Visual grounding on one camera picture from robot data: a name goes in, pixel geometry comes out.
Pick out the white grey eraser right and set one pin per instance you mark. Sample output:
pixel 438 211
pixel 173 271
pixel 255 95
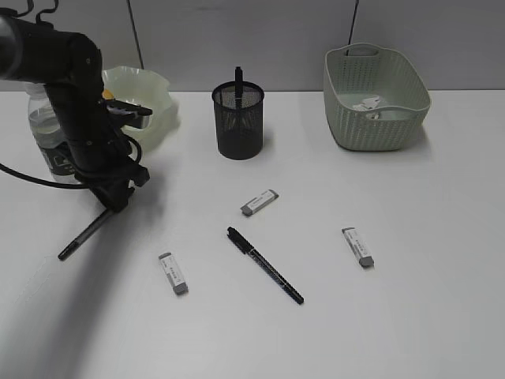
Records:
pixel 357 246

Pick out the white grey eraser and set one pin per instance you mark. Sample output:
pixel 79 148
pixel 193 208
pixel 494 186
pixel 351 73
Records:
pixel 259 202
pixel 173 273
pixel 357 246

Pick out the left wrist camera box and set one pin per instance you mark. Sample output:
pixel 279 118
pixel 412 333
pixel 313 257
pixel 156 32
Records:
pixel 129 114

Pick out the clear water bottle green label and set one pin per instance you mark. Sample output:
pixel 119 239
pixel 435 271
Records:
pixel 48 134

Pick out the black marker pen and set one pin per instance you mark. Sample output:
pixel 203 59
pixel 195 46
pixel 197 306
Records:
pixel 85 235
pixel 248 249
pixel 238 87

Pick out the white grey eraser top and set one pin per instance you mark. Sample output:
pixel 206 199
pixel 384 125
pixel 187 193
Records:
pixel 259 202

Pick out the yellow mango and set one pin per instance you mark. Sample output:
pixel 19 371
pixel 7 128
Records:
pixel 107 94

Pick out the black mesh pen holder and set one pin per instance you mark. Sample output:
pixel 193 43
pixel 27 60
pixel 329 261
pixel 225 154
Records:
pixel 239 123

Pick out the white waste paper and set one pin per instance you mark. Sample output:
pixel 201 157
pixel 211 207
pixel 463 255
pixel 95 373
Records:
pixel 369 105

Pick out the white grey eraser left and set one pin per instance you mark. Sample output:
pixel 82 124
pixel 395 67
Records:
pixel 173 273

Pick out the pale green wavy plate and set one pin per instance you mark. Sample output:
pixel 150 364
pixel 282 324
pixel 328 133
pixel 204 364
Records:
pixel 150 90

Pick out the pale green plastic basket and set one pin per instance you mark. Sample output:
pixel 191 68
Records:
pixel 362 70

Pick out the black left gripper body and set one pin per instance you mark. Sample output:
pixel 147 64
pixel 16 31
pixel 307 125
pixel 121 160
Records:
pixel 111 184

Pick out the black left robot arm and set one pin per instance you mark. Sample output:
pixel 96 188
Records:
pixel 69 66

